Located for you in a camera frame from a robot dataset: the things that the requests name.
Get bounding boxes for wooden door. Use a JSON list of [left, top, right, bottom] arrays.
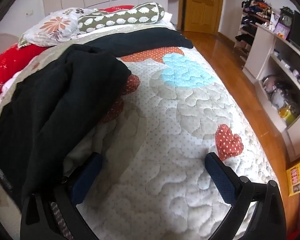
[[184, 0, 223, 34]]

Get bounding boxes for pink headboard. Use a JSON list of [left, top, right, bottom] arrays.
[[0, 33, 19, 54]]

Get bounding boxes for floral white pillow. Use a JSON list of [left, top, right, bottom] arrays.
[[18, 8, 97, 48]]

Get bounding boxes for green hedgehog bolster pillow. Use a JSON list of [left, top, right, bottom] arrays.
[[78, 2, 165, 34]]

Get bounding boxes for yellow printed box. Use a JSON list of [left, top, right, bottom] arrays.
[[286, 161, 300, 197]]

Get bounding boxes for black table clock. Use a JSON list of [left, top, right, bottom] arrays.
[[279, 7, 294, 28]]

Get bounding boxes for shoe rack with shoes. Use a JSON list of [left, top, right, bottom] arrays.
[[234, 0, 272, 62]]

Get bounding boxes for heart pattern quilt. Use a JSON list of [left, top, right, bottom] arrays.
[[0, 25, 277, 239]]

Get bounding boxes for red happy blanket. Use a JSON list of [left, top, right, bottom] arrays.
[[0, 44, 49, 94]]

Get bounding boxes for purple small clock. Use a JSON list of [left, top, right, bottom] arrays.
[[274, 23, 290, 40]]

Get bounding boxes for black pants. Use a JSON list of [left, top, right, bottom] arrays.
[[0, 28, 193, 208]]

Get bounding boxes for white shelf unit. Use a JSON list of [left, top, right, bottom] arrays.
[[243, 24, 300, 161]]

